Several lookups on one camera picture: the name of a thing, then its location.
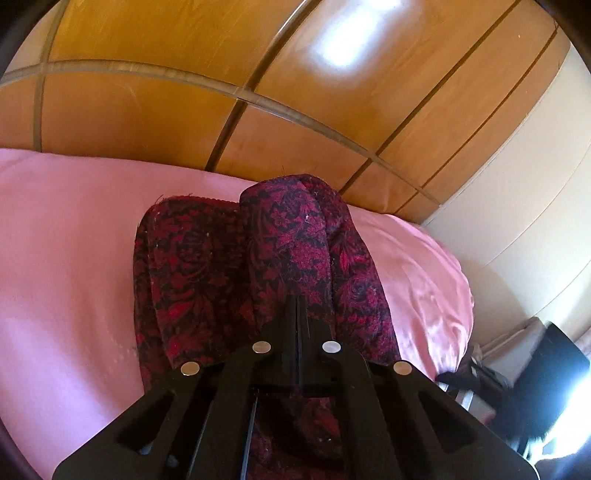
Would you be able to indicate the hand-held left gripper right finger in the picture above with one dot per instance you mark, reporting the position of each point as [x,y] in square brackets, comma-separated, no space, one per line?
[314,355]

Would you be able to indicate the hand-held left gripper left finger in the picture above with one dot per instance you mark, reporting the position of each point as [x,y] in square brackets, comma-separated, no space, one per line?
[282,350]

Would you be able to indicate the red floral garment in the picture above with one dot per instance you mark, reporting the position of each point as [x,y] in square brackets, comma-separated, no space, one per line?
[277,240]

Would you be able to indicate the grey cloth pile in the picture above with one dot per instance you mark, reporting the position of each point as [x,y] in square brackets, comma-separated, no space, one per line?
[480,374]

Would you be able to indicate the black bag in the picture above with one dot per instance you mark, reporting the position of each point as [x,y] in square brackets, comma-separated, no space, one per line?
[545,369]

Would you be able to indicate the pink bed sheet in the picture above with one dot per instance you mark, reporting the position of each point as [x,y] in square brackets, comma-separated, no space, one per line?
[69,258]

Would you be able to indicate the wooden wardrobe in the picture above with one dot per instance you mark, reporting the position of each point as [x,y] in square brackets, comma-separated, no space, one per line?
[138,115]

